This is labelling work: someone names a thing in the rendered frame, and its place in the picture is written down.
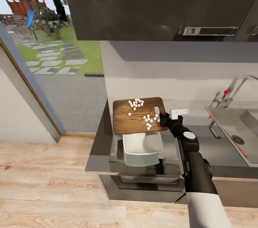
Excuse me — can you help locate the cutting board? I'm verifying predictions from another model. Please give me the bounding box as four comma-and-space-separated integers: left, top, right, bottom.
113, 97, 168, 135

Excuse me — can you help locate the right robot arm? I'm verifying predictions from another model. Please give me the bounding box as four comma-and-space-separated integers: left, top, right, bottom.
159, 109, 232, 228

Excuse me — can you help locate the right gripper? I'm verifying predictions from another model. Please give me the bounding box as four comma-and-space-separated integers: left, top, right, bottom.
159, 113, 183, 133

